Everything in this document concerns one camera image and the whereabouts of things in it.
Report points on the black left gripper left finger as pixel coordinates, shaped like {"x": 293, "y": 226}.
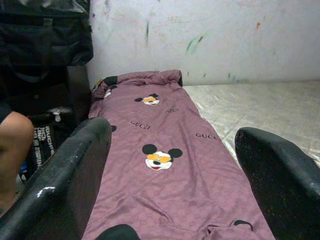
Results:
{"x": 57, "y": 180}

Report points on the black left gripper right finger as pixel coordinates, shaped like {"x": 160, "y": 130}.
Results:
{"x": 282, "y": 185}

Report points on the black bag with white print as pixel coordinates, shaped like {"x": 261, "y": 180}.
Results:
{"x": 45, "y": 142}

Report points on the person in black clothes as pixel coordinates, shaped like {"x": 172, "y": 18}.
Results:
{"x": 12, "y": 150}

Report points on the grey patterned quilted mattress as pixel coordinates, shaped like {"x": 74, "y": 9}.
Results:
{"x": 262, "y": 107}

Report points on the purple cartoon mouse print blanket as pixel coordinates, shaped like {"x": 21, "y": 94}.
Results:
{"x": 175, "y": 120}

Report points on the black fabric bag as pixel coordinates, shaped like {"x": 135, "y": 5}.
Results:
{"x": 37, "y": 37}

